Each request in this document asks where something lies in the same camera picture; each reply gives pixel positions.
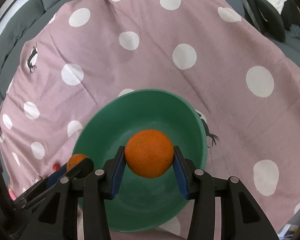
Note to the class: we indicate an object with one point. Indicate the green plastic bowl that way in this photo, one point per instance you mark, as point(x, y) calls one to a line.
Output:
point(142, 204)

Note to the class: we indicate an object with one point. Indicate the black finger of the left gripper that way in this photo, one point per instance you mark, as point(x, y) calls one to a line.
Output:
point(53, 178)
point(39, 191)

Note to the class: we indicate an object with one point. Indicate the red cherry tomato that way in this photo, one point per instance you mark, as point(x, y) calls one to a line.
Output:
point(56, 166)

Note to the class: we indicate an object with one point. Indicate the pink polka dot blanket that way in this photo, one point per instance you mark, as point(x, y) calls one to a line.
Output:
point(93, 51)

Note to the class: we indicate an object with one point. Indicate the large orange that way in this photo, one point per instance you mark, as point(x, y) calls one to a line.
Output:
point(149, 153)

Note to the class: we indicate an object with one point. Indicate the black and white plush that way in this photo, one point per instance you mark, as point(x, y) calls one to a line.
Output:
point(279, 18)

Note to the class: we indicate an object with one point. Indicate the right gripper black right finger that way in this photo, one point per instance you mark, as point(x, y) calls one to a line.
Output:
point(242, 217)

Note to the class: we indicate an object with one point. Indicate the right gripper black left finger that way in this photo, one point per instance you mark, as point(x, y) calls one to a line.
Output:
point(98, 186)

